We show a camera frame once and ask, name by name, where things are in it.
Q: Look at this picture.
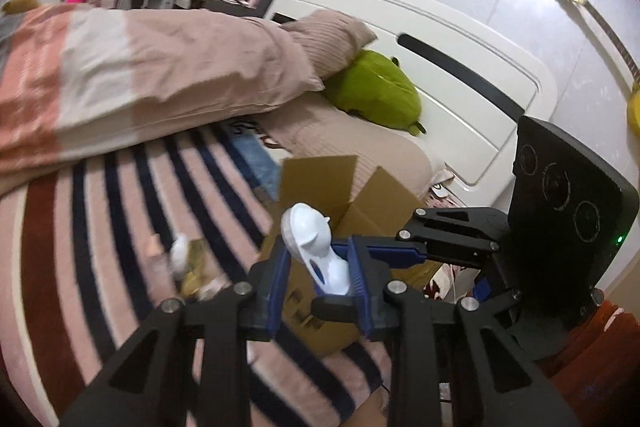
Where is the golden small toy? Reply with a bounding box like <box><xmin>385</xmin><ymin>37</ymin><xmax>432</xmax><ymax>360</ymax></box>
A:
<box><xmin>180</xmin><ymin>241</ymin><xmax>228</xmax><ymax>300</ymax></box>

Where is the red patterned cloth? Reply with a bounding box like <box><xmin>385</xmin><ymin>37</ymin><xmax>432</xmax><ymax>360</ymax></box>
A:
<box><xmin>424</xmin><ymin>261</ymin><xmax>483</xmax><ymax>304</ymax></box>

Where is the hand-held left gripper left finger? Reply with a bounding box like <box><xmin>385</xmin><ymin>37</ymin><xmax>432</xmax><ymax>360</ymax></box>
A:
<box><xmin>59</xmin><ymin>233</ymin><xmax>293</xmax><ymax>427</ymax></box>

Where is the striped pink blanket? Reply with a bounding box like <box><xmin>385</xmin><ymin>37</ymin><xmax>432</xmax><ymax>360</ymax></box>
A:
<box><xmin>0</xmin><ymin>122</ymin><xmax>396</xmax><ymax>427</ymax></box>

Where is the yellow guitar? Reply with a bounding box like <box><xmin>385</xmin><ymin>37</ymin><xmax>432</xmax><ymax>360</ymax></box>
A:
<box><xmin>550</xmin><ymin>0</ymin><xmax>640</xmax><ymax>132</ymax></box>

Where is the green plush toy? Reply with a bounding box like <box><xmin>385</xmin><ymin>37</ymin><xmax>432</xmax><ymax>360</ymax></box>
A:
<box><xmin>322</xmin><ymin>49</ymin><xmax>427</xmax><ymax>138</ymax></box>

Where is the blue printed book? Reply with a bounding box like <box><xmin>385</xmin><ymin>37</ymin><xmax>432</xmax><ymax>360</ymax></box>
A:
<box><xmin>220</xmin><ymin>119</ymin><xmax>282</xmax><ymax>204</ymax></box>

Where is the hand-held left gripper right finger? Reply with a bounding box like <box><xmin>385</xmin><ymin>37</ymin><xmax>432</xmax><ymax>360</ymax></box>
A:
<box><xmin>311</xmin><ymin>235</ymin><xmax>582</xmax><ymax>427</ymax></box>

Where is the beige ribbed bed sheet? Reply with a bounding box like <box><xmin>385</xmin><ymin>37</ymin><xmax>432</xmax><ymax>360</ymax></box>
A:
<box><xmin>257</xmin><ymin>97</ymin><xmax>447</xmax><ymax>208</ymax></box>

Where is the white bed headboard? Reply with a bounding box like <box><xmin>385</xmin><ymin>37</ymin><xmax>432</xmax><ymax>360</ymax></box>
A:
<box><xmin>264</xmin><ymin>0</ymin><xmax>558</xmax><ymax>188</ymax></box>

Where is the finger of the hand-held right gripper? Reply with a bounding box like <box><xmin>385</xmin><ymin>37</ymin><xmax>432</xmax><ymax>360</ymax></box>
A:
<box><xmin>470</xmin><ymin>274</ymin><xmax>526</xmax><ymax>314</ymax></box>
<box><xmin>367</xmin><ymin>207</ymin><xmax>507</xmax><ymax>271</ymax></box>

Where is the white crumpled small toy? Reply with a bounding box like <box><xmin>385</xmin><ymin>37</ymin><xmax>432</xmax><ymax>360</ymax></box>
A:
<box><xmin>169</xmin><ymin>234</ymin><xmax>194</xmax><ymax>279</ymax></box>

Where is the person's right forearm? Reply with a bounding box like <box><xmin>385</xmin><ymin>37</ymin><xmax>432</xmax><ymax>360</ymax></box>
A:
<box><xmin>542</xmin><ymin>299</ymin><xmax>640</xmax><ymax>427</ymax></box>

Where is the white plastic figurine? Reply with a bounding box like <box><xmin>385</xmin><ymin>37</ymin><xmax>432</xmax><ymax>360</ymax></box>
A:
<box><xmin>280</xmin><ymin>204</ymin><xmax>352</xmax><ymax>298</ymax></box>

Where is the pink ribbed pillow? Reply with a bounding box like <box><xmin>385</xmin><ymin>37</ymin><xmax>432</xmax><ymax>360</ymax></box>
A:
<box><xmin>279</xmin><ymin>9</ymin><xmax>379</xmax><ymax>82</ymax></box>

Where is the brown cardboard box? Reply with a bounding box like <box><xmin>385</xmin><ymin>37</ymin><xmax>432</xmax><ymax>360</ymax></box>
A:
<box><xmin>259</xmin><ymin>154</ymin><xmax>443</xmax><ymax>356</ymax></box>

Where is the brown plush toy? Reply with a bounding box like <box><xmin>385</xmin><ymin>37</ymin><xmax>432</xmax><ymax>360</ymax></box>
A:
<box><xmin>1</xmin><ymin>0</ymin><xmax>42</xmax><ymax>15</ymax></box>

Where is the pink and white duvet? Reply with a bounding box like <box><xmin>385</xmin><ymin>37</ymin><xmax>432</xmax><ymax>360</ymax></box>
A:
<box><xmin>0</xmin><ymin>3</ymin><xmax>326</xmax><ymax>180</ymax></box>

